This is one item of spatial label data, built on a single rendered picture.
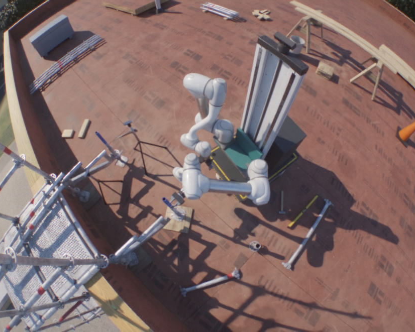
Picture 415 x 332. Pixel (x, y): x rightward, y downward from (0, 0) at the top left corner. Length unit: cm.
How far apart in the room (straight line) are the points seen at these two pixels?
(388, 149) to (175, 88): 393
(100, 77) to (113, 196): 246
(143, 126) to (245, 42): 273
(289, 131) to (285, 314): 208
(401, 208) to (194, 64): 440
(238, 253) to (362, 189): 207
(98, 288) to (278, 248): 196
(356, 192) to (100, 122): 407
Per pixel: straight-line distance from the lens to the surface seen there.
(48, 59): 658
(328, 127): 348
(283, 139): 194
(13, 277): 282
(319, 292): 284
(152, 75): 381
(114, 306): 200
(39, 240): 241
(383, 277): 356
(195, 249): 242
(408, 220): 410
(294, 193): 271
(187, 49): 429
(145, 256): 252
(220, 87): 136
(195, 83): 142
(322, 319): 298
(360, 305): 332
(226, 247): 242
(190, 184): 137
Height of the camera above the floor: 242
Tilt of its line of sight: 67 degrees down
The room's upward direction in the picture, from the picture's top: 3 degrees counter-clockwise
